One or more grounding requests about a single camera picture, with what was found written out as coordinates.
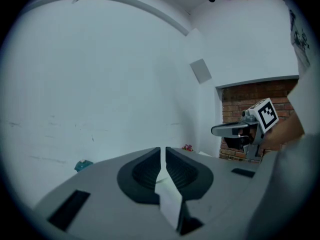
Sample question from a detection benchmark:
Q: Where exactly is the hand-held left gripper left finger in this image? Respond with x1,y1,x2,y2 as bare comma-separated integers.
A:
33,146,180,240

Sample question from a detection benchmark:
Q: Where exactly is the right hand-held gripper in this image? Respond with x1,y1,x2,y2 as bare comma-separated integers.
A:
211,97,280,159

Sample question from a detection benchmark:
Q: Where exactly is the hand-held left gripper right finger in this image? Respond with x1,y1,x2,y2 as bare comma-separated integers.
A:
165,146,260,237

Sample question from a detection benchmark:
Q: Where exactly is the white A4 paper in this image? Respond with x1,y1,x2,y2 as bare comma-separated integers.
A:
154,156,184,231

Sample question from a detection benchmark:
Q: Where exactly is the person's right forearm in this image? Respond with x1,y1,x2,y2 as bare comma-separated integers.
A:
260,107,307,155

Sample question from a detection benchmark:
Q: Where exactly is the small teal desk lamp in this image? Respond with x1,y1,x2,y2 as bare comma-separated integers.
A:
74,159,94,173

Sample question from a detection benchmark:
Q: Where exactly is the person's grey printed shirt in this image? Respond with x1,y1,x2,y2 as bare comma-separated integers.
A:
249,0,320,240

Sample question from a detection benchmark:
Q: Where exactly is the grey wall panel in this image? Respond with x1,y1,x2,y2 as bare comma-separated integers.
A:
189,58,213,85

